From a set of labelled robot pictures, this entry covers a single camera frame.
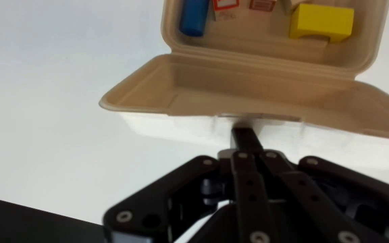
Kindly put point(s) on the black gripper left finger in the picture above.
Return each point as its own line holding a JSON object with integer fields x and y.
{"x": 243, "y": 197}

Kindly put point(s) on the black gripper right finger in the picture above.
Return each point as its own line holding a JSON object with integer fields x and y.
{"x": 310, "y": 197}

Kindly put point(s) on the beige clamshell carton box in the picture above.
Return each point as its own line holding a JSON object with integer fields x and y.
{"x": 248, "y": 85}

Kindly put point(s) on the yellow rectangular block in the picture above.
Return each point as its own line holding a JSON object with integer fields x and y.
{"x": 320, "y": 20}

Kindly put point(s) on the blue rectangular block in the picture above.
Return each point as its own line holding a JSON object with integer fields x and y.
{"x": 194, "y": 17}

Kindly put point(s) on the white block red print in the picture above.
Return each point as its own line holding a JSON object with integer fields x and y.
{"x": 224, "y": 7}
{"x": 262, "y": 4}

